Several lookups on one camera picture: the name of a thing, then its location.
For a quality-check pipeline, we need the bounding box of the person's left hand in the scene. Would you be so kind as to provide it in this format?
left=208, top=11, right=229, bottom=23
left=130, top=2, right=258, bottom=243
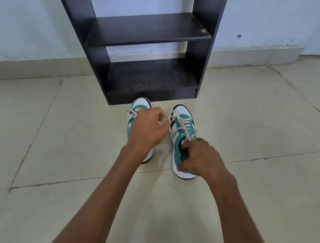
left=120, top=107, right=172, bottom=161

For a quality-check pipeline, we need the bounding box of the person's right hand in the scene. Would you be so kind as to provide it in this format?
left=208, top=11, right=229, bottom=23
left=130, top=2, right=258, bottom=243
left=176, top=138, right=237, bottom=184

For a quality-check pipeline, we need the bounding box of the white teal sneaker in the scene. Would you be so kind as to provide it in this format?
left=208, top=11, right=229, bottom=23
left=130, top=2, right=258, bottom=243
left=169, top=104, right=199, bottom=180
left=126, top=97, right=154, bottom=164

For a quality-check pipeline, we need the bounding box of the person's left forearm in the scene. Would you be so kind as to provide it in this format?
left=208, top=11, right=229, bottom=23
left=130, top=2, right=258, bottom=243
left=53, top=148, right=148, bottom=243

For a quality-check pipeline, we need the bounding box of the person's right forearm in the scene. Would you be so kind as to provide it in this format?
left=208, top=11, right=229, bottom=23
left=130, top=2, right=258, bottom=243
left=205, top=175, right=264, bottom=243

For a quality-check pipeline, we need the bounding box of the black wooden shoe rack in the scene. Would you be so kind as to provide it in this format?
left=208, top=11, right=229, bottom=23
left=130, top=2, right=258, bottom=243
left=61, top=0, right=227, bottom=105

